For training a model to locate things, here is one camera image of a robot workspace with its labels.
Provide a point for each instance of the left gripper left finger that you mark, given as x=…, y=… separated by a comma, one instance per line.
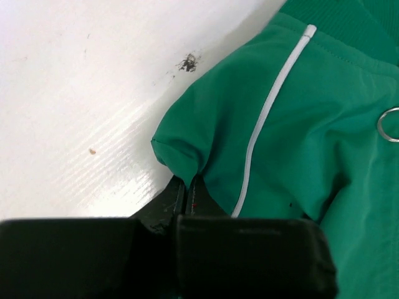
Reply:
x=106, y=257

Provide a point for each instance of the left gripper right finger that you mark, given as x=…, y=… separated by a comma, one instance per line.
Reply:
x=225, y=257

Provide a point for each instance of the green jacket with white lining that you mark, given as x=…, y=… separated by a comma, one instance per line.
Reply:
x=286, y=126

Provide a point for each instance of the metal zipper pull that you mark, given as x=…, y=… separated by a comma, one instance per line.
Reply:
x=387, y=125

